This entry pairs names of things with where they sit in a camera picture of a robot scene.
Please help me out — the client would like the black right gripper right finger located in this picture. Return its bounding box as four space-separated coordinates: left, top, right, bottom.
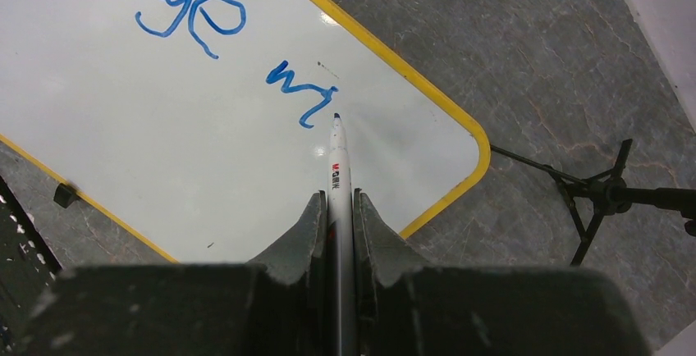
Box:
353 190 651 355

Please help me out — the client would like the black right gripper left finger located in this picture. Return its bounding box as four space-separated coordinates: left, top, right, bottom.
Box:
16 192 327 355

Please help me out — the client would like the blue whiteboard marker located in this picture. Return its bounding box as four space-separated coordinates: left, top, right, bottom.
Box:
327 113 359 355

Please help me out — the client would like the yellow framed whiteboard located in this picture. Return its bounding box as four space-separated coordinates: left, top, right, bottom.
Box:
1 0 491 262

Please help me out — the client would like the black microphone tripod stand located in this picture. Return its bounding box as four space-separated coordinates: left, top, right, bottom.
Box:
490 139 695 267

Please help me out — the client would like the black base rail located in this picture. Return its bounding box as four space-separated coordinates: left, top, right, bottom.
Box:
1 180 62 354

